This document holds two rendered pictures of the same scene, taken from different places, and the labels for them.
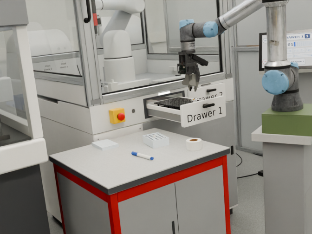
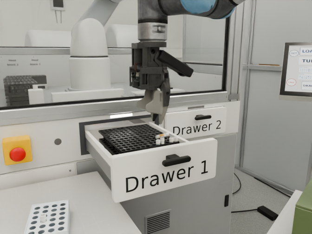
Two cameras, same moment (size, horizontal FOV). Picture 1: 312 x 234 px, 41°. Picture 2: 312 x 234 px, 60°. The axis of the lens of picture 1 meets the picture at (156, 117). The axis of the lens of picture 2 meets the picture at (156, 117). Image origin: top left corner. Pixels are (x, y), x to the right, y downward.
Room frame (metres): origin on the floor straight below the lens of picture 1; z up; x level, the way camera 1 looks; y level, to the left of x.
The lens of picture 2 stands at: (1.42, -0.29, 1.15)
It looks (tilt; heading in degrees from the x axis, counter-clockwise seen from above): 14 degrees down; 7
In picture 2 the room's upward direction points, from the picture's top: straight up
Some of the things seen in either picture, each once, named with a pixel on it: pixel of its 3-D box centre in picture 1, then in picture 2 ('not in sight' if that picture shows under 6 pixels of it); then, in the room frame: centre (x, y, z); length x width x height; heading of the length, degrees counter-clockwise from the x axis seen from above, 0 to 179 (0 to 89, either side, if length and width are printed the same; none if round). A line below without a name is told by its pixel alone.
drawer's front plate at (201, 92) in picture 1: (207, 94); (197, 123); (2.48, -0.32, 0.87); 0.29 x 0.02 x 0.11; 124
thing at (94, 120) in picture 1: (127, 95); (96, 107); (2.72, 0.18, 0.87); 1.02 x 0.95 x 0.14; 124
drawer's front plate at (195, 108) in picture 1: (204, 111); (168, 167); (2.04, -0.24, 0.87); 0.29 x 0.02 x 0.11; 124
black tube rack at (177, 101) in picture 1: (179, 107); (136, 145); (2.20, -0.13, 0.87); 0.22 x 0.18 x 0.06; 34
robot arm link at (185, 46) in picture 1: (188, 46); (152, 33); (2.12, -0.20, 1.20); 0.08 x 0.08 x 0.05
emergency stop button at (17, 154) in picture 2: (120, 116); (17, 153); (2.07, 0.18, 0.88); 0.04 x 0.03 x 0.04; 124
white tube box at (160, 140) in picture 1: (155, 139); (48, 224); (1.91, 0.01, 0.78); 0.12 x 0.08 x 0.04; 23
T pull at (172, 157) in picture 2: (207, 105); (174, 159); (2.01, -0.26, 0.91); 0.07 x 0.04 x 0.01; 124
